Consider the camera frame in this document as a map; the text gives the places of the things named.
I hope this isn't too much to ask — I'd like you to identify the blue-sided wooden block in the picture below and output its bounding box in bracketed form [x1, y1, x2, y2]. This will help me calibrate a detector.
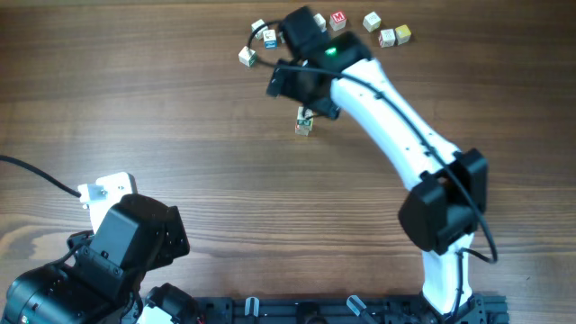
[262, 29, 278, 50]

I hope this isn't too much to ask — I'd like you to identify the red letter M block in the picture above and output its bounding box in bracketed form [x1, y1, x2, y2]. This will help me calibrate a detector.
[329, 11, 347, 32]

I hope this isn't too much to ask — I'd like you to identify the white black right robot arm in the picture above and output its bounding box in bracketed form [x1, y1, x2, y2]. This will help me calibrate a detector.
[267, 6, 488, 320]

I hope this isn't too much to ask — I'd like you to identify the yellow wooden block right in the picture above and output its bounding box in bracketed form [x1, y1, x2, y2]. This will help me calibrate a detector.
[394, 24, 412, 45]

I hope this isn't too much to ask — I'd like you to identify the black right camera cable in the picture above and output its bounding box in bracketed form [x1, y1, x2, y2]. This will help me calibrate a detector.
[247, 19, 499, 316]

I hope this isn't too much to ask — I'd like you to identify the red-sided wooden block right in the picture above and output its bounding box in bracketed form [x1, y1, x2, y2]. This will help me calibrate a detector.
[378, 29, 396, 48]

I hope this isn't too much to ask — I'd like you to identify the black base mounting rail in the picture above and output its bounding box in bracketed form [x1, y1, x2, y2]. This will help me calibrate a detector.
[196, 293, 510, 324]

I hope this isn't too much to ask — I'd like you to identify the wooden block beside A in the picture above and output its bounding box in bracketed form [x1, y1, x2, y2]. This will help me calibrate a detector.
[313, 13, 327, 32]

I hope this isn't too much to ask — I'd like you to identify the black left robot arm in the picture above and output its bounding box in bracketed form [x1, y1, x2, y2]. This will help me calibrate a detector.
[1, 193, 205, 323]

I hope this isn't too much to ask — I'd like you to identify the black camera cable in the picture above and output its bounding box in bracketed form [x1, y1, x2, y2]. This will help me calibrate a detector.
[247, 19, 499, 316]
[0, 154, 83, 199]

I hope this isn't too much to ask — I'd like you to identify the black left camera cable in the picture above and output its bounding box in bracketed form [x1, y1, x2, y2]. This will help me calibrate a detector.
[0, 154, 83, 199]

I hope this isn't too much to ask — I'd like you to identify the plain wooden block right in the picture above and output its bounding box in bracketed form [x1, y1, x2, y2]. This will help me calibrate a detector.
[363, 12, 382, 32]

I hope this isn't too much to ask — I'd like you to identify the green-edged wooden block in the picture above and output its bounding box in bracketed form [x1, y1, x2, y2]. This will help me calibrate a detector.
[251, 19, 268, 40]

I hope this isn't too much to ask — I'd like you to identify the green-sided wooden tower block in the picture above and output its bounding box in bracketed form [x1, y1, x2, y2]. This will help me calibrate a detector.
[296, 106, 313, 131]

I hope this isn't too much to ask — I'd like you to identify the orange-sided bird block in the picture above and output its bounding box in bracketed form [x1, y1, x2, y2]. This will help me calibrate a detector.
[295, 125, 311, 136]

